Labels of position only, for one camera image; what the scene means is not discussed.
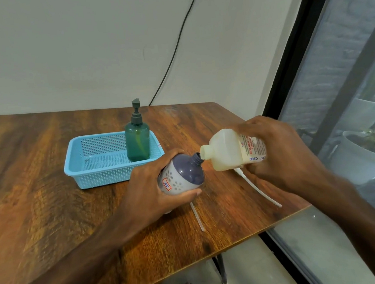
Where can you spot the person's right hand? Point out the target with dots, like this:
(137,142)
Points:
(285,157)

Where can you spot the person's left hand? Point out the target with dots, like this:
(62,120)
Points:
(140,197)

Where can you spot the person's right thumb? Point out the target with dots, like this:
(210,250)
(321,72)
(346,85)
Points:
(256,171)

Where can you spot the person's left thumb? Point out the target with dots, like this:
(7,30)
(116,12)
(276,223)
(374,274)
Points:
(184,197)

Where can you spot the purple and white bottle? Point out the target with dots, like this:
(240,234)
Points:
(185,171)

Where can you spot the translucent white refill bottle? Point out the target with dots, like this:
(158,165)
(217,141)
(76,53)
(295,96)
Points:
(224,150)

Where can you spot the person's left forearm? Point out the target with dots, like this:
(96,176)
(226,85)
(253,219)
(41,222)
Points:
(61,274)

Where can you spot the person's right forearm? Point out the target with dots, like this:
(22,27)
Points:
(367,228)

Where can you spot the white pump with tube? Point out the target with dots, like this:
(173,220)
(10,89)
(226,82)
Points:
(261,192)

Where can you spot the clear plastic tube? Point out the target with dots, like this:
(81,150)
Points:
(197,217)

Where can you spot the green pump dispenser bottle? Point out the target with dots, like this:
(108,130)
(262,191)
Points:
(138,141)

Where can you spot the black table leg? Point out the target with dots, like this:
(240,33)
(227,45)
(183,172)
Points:
(221,269)

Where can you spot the large white plant pot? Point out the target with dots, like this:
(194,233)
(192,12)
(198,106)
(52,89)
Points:
(351,160)

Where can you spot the blue plastic mesh basket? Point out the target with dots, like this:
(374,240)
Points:
(78,172)

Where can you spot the small white plant pot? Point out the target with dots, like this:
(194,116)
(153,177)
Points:
(360,113)

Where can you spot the black window frame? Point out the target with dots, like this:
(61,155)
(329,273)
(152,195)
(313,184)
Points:
(294,54)

